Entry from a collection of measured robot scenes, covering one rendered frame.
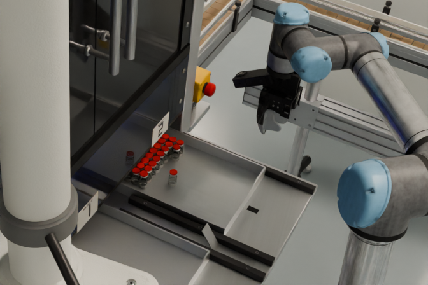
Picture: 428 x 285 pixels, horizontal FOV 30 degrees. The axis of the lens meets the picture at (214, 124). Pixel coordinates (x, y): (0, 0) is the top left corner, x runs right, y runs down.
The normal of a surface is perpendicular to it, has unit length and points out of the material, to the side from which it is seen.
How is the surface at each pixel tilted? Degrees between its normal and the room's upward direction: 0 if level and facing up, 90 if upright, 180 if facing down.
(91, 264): 0
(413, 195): 58
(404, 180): 26
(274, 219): 0
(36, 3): 90
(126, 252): 0
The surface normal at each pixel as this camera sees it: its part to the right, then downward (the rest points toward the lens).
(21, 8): 0.07, 0.65
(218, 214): 0.11, -0.76
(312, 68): 0.30, 0.63
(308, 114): -0.43, 0.54
